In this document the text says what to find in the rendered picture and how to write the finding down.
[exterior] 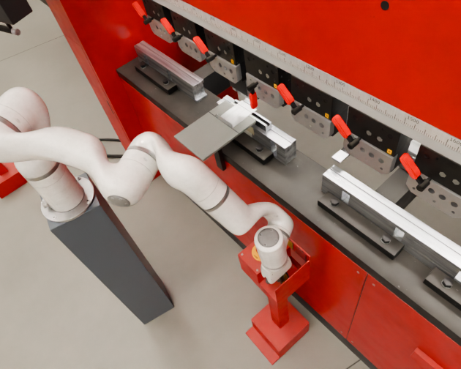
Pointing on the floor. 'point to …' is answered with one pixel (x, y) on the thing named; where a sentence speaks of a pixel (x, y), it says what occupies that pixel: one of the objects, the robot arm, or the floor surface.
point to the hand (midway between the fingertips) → (279, 277)
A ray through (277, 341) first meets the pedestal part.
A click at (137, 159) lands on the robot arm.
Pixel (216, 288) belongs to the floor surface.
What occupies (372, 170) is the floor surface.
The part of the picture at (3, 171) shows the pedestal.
